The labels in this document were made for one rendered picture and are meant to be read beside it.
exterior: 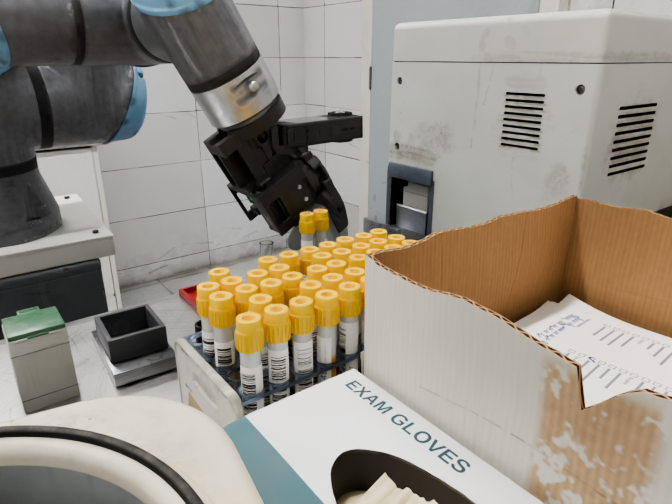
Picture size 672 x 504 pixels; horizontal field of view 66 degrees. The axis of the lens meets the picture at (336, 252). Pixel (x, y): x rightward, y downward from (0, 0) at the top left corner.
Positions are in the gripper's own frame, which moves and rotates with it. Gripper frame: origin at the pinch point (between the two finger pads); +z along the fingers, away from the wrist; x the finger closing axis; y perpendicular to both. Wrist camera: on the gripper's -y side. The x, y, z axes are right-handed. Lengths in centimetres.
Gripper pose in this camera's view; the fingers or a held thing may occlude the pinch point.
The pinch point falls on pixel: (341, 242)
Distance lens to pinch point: 63.9
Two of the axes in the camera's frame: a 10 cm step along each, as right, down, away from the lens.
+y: -6.9, 6.5, -3.2
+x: 6.1, 2.8, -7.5
